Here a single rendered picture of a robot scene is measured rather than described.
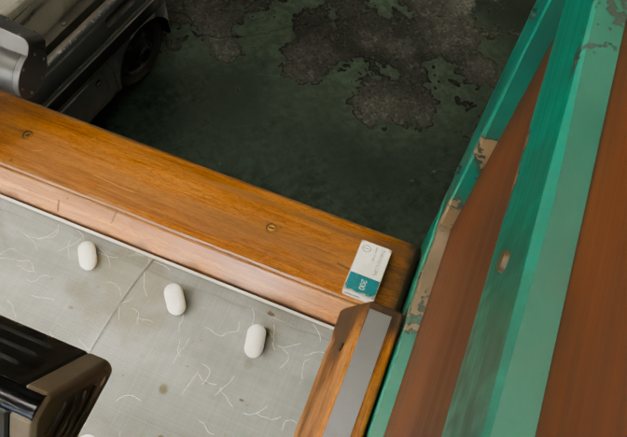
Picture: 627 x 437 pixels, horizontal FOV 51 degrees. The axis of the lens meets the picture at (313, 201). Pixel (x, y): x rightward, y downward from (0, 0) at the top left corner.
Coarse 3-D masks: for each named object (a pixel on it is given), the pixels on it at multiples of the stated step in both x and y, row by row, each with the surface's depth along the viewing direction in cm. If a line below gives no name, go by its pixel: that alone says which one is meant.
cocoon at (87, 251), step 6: (78, 246) 73; (84, 246) 73; (90, 246) 73; (78, 252) 73; (84, 252) 72; (90, 252) 73; (78, 258) 73; (84, 258) 72; (90, 258) 72; (96, 258) 73; (84, 264) 72; (90, 264) 72
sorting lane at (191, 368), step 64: (0, 256) 74; (64, 256) 74; (128, 256) 74; (64, 320) 71; (128, 320) 71; (192, 320) 71; (256, 320) 72; (128, 384) 68; (192, 384) 68; (256, 384) 69
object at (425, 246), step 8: (440, 208) 68; (432, 224) 76; (432, 232) 68; (424, 240) 81; (432, 240) 67; (424, 248) 74; (424, 256) 67; (416, 272) 70; (416, 280) 65; (408, 296) 71; (408, 304) 63; (400, 328) 62; (392, 352) 61; (384, 376) 60; (376, 400) 59; (368, 424) 58
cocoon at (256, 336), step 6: (258, 324) 70; (252, 330) 69; (258, 330) 69; (264, 330) 70; (246, 336) 69; (252, 336) 69; (258, 336) 69; (264, 336) 69; (246, 342) 69; (252, 342) 69; (258, 342) 69; (264, 342) 70; (246, 348) 69; (252, 348) 68; (258, 348) 68; (246, 354) 69; (252, 354) 68; (258, 354) 69
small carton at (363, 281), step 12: (360, 252) 71; (372, 252) 71; (384, 252) 71; (360, 264) 71; (372, 264) 71; (384, 264) 71; (348, 276) 70; (360, 276) 70; (372, 276) 70; (348, 288) 69; (360, 288) 69; (372, 288) 69; (360, 300) 71; (372, 300) 69
